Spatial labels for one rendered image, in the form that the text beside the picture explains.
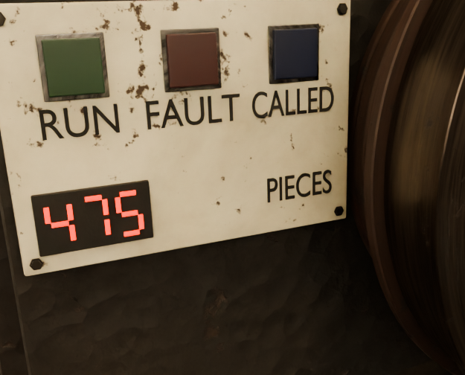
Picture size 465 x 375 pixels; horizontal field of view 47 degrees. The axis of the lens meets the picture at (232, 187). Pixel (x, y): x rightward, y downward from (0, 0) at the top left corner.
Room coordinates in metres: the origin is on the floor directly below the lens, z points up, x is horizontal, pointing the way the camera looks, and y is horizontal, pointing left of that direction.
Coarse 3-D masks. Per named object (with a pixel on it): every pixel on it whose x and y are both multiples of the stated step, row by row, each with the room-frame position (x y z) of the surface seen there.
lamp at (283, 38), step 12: (276, 36) 0.40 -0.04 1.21; (288, 36) 0.40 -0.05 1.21; (300, 36) 0.41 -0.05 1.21; (312, 36) 0.41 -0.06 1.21; (276, 48) 0.40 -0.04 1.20; (288, 48) 0.40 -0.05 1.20; (300, 48) 0.41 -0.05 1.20; (312, 48) 0.41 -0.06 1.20; (276, 60) 0.40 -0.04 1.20; (288, 60) 0.40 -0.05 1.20; (300, 60) 0.41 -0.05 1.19; (312, 60) 0.41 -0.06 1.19; (276, 72) 0.40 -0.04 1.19; (288, 72) 0.40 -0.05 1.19; (300, 72) 0.41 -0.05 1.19; (312, 72) 0.41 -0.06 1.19
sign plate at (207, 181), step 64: (192, 0) 0.39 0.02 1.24; (256, 0) 0.40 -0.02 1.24; (320, 0) 0.42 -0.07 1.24; (0, 64) 0.34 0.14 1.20; (128, 64) 0.37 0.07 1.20; (256, 64) 0.40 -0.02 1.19; (320, 64) 0.42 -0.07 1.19; (0, 128) 0.34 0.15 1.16; (64, 128) 0.35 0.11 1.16; (128, 128) 0.37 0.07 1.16; (192, 128) 0.38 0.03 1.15; (256, 128) 0.40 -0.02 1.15; (320, 128) 0.42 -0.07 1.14; (64, 192) 0.35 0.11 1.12; (192, 192) 0.38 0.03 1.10; (256, 192) 0.40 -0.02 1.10; (320, 192) 0.42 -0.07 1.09; (64, 256) 0.35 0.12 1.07; (128, 256) 0.36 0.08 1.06
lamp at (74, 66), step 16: (48, 48) 0.35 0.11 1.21; (64, 48) 0.35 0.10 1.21; (80, 48) 0.35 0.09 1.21; (96, 48) 0.36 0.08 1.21; (48, 64) 0.35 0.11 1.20; (64, 64) 0.35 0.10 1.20; (80, 64) 0.35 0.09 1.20; (96, 64) 0.36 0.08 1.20; (48, 80) 0.35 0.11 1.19; (64, 80) 0.35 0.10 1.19; (80, 80) 0.35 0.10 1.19; (96, 80) 0.36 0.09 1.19; (64, 96) 0.35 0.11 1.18
